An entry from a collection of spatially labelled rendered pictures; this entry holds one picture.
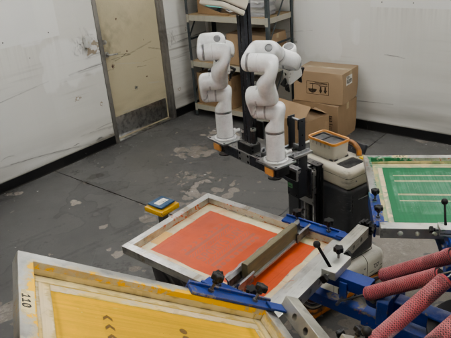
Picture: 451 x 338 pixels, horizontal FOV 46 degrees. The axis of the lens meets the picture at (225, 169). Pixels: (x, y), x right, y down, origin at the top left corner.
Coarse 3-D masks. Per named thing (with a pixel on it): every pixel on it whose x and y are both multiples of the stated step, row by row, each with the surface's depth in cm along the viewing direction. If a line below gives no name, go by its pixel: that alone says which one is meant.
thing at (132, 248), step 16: (192, 208) 260; (224, 208) 263; (240, 208) 256; (160, 224) 248; (176, 224) 253; (272, 224) 246; (288, 224) 239; (144, 240) 238; (320, 240) 231; (336, 240) 224; (144, 256) 224; (320, 256) 215; (176, 272) 213; (192, 272) 211; (304, 272) 206; (288, 288) 198
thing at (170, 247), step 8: (184, 232) 246; (168, 240) 241; (176, 240) 240; (184, 240) 240; (192, 240) 239; (152, 248) 236; (160, 248) 235; (168, 248) 235; (176, 248) 234; (168, 256) 229; (176, 256) 229; (184, 256) 228; (240, 256) 225; (248, 256) 225; (192, 264) 222; (200, 264) 222; (232, 264) 220; (272, 264) 218; (208, 272) 216; (224, 272) 216; (264, 272) 213; (272, 272) 213; (280, 272) 213; (288, 272) 212; (224, 280) 211; (256, 280) 209; (264, 280) 209; (272, 280) 208; (280, 280) 208; (272, 288) 204
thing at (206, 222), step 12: (204, 216) 258; (216, 216) 257; (192, 228) 249; (204, 228) 248; (240, 228) 246; (252, 228) 245; (264, 240) 235; (252, 252) 227; (288, 252) 225; (300, 252) 224; (276, 264) 218; (288, 264) 217
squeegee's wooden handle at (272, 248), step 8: (296, 224) 225; (280, 232) 220; (288, 232) 221; (296, 232) 226; (272, 240) 215; (280, 240) 217; (288, 240) 222; (264, 248) 211; (272, 248) 214; (280, 248) 218; (256, 256) 206; (264, 256) 210; (272, 256) 215; (248, 264) 202; (256, 264) 207; (264, 264) 211; (248, 272) 203
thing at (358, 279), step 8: (344, 272) 196; (352, 272) 195; (328, 280) 198; (336, 280) 195; (344, 280) 192; (352, 280) 191; (360, 280) 191; (368, 280) 190; (352, 288) 191; (360, 288) 189
